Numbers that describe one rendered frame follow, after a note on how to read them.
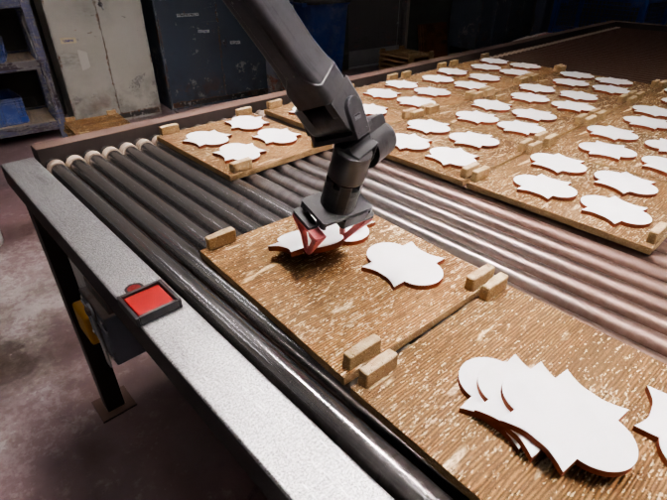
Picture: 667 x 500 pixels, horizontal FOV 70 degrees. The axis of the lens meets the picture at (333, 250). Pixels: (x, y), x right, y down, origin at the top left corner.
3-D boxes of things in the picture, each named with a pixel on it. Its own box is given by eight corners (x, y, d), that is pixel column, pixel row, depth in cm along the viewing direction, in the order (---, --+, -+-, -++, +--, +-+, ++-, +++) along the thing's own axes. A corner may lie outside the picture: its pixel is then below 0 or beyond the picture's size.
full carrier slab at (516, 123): (534, 151, 136) (537, 136, 134) (421, 119, 162) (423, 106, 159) (587, 125, 156) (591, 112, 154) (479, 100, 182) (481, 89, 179)
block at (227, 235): (209, 252, 88) (207, 239, 86) (204, 248, 89) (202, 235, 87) (237, 241, 91) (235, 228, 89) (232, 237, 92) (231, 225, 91)
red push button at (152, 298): (140, 322, 74) (138, 315, 73) (125, 305, 78) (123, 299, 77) (176, 307, 78) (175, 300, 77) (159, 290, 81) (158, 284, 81)
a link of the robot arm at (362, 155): (329, 141, 66) (362, 161, 65) (353, 124, 70) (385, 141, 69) (319, 180, 71) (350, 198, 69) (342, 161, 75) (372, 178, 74)
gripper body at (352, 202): (298, 206, 75) (306, 170, 70) (346, 190, 81) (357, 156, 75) (322, 233, 72) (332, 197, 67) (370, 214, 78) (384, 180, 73)
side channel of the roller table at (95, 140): (47, 182, 134) (35, 150, 129) (41, 176, 137) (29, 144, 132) (611, 35, 365) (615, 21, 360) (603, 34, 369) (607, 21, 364)
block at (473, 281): (471, 294, 77) (474, 280, 76) (463, 288, 78) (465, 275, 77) (493, 279, 80) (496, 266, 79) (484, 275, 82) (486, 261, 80)
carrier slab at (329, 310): (343, 386, 63) (343, 378, 62) (200, 257, 89) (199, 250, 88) (495, 285, 82) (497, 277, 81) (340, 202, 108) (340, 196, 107)
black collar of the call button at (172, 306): (138, 327, 73) (135, 319, 72) (118, 305, 78) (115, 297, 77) (183, 307, 78) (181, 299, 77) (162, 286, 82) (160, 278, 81)
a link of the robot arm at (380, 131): (297, 111, 67) (344, 99, 62) (338, 86, 75) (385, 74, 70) (325, 187, 72) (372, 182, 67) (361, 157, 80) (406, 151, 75)
